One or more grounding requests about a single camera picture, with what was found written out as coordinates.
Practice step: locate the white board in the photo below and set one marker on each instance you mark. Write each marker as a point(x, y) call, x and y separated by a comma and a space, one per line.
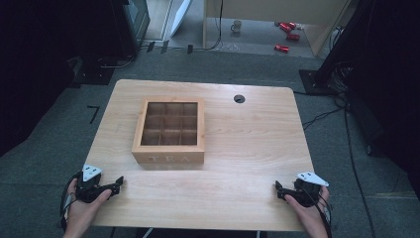
point(181, 16)

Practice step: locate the grey mug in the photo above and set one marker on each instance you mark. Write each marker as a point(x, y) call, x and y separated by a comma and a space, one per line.
point(236, 26)

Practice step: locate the black tape corner mark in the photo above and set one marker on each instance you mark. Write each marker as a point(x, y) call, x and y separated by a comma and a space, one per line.
point(95, 114)

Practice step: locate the person's left hand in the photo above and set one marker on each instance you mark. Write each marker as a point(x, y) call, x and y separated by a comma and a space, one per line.
point(81, 214)

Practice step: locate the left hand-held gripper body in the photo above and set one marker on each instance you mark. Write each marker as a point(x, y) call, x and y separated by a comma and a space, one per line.
point(88, 190)

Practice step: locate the light wooden cabinet frame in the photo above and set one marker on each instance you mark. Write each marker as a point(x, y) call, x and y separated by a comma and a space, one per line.
point(310, 10)

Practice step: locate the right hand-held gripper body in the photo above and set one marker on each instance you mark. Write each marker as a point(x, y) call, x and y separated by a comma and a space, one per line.
point(307, 191)

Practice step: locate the wooden tea box with compartments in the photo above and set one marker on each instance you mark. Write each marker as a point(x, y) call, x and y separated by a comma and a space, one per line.
point(170, 155)

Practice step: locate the person's right hand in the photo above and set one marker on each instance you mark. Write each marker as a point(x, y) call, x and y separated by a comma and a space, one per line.
point(308, 216)

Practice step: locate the dark curtain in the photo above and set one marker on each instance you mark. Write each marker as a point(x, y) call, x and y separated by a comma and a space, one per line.
point(39, 66)
point(396, 82)

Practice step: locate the black metal stand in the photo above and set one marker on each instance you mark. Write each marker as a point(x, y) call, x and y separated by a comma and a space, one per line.
point(333, 66)

